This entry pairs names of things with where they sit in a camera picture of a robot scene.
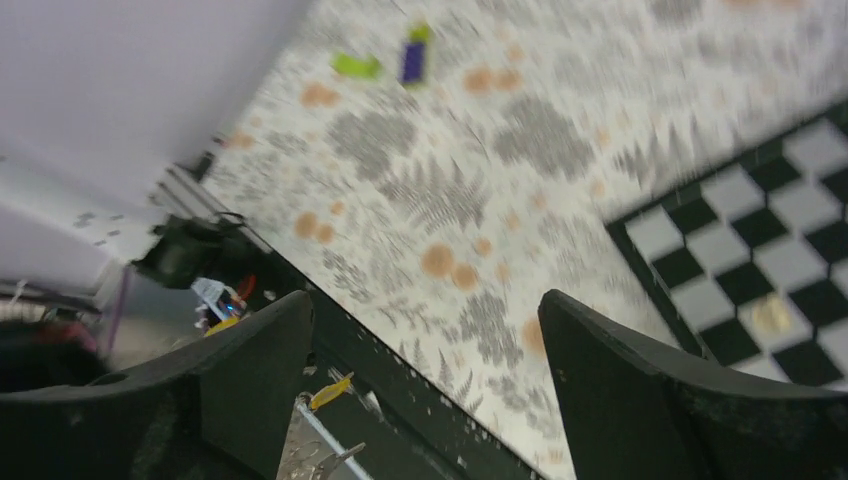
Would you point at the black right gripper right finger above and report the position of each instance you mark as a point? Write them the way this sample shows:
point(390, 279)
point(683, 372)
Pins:
point(636, 408)

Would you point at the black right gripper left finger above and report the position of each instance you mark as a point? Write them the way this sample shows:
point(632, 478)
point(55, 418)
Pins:
point(218, 408)

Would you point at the yellow key tag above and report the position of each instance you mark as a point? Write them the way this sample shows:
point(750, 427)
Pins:
point(330, 392)

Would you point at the silver key bunch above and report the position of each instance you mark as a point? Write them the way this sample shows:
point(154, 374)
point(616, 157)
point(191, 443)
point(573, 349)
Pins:
point(324, 469)

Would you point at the white chess piece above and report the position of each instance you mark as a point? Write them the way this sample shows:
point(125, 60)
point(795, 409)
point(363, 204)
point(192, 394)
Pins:
point(770, 315)

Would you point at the black white chessboard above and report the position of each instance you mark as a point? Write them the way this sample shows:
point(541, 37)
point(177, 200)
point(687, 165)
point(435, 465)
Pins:
point(773, 219)

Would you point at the green marker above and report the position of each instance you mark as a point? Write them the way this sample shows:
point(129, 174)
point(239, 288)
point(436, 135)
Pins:
point(367, 68)

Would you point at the purple yellow marker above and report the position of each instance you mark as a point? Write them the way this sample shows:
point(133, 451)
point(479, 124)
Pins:
point(414, 63)

